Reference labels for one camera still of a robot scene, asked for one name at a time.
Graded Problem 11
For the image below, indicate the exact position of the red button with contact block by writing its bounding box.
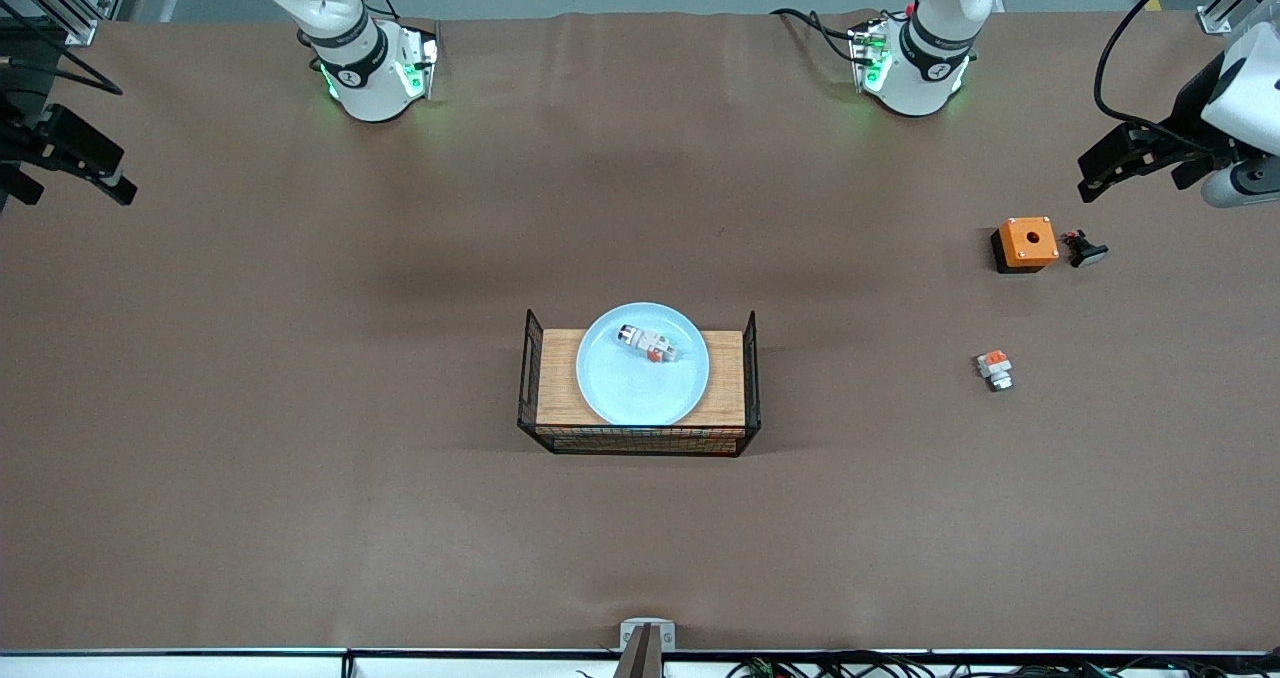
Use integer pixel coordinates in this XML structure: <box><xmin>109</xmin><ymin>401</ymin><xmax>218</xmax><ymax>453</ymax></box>
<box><xmin>616</xmin><ymin>324</ymin><xmax>680</xmax><ymax>365</ymax></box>

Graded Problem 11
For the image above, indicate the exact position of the light blue round plate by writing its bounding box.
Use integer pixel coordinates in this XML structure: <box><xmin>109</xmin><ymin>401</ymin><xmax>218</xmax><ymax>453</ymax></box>
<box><xmin>576</xmin><ymin>302</ymin><xmax>711</xmax><ymax>427</ymax></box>

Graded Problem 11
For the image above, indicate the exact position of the black push button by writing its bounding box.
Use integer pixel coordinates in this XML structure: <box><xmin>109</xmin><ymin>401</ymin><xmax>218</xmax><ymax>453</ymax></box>
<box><xmin>1060</xmin><ymin>229</ymin><xmax>1110</xmax><ymax>269</ymax></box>

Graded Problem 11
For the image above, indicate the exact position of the orange button box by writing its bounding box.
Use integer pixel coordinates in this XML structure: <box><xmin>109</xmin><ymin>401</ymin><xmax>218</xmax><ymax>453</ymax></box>
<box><xmin>990</xmin><ymin>216</ymin><xmax>1060</xmax><ymax>275</ymax></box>

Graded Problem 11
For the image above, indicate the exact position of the wooden board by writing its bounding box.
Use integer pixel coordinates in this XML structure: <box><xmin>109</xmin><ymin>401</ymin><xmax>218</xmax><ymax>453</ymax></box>
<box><xmin>536</xmin><ymin>329</ymin><xmax>747</xmax><ymax>427</ymax></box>

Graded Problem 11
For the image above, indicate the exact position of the brown table mat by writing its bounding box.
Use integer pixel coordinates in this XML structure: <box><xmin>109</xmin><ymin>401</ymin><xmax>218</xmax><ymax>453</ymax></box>
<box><xmin>0</xmin><ymin>8</ymin><xmax>1280</xmax><ymax>654</ymax></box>

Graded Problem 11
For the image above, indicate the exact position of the black base cable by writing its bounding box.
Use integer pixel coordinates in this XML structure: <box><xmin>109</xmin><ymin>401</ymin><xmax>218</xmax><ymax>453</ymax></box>
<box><xmin>770</xmin><ymin>6</ymin><xmax>861</xmax><ymax>64</ymax></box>

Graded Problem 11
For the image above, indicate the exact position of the black cable bundle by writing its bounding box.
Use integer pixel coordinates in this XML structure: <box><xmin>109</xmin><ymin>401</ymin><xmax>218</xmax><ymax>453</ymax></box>
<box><xmin>725</xmin><ymin>651</ymin><xmax>1280</xmax><ymax>678</ymax></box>

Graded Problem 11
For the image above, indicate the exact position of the black wire basket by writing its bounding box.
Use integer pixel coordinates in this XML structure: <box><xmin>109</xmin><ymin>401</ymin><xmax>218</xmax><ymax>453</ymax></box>
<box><xmin>517</xmin><ymin>309</ymin><xmax>762</xmax><ymax>458</ymax></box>

